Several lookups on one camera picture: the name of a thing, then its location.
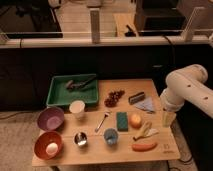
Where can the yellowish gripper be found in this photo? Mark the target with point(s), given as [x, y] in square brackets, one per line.
[168, 118]

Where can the green sponge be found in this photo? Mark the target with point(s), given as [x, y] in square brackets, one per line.
[122, 121]

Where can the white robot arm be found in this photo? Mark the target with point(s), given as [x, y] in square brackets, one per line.
[186, 84]

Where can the grey tool in tray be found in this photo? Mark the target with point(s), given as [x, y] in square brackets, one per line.
[71, 85]

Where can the green plastic tray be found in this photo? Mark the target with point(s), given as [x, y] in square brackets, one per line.
[60, 95]

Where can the blue grey cloth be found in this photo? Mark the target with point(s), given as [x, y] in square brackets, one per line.
[146, 105]

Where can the orange peach fruit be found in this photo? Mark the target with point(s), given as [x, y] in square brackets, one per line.
[135, 121]

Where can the wooden table board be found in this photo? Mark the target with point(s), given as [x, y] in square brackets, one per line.
[96, 151]

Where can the orange sausage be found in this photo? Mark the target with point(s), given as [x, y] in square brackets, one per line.
[143, 147]

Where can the red grapes bunch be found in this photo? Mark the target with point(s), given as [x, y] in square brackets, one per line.
[113, 98]

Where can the blue cup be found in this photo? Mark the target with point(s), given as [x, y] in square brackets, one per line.
[110, 136]

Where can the metal spoon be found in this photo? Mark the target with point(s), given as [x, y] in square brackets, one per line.
[102, 121]

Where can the small metal cup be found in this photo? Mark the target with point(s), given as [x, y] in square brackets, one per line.
[80, 139]

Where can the white paper cup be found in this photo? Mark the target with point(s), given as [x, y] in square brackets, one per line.
[77, 108]

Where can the black box background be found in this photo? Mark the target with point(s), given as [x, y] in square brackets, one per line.
[158, 15]

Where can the purple bowl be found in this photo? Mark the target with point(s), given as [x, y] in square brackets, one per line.
[50, 118]

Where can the white egg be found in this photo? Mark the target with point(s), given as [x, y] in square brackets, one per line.
[52, 149]

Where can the red bowl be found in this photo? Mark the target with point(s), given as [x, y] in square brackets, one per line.
[43, 141]

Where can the white upright post right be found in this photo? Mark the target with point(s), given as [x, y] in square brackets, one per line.
[190, 27]

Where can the white upright post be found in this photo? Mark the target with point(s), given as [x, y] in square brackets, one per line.
[95, 25]
[190, 27]

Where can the white rail beam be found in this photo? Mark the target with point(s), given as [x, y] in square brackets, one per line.
[105, 41]

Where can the white upright post centre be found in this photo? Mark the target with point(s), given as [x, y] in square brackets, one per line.
[95, 25]

